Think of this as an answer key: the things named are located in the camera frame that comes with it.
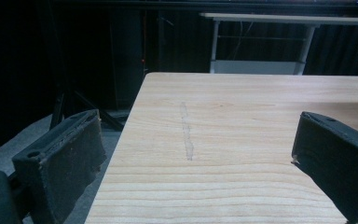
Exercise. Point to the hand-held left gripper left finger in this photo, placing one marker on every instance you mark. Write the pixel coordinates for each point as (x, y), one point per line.
(59, 161)

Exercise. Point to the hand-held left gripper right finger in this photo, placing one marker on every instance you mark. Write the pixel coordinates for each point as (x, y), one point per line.
(338, 155)

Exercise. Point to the black tripod stand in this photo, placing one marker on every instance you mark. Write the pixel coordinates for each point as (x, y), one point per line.
(74, 105)

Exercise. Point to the white metal table frame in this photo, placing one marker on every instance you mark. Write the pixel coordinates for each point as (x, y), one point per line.
(258, 43)

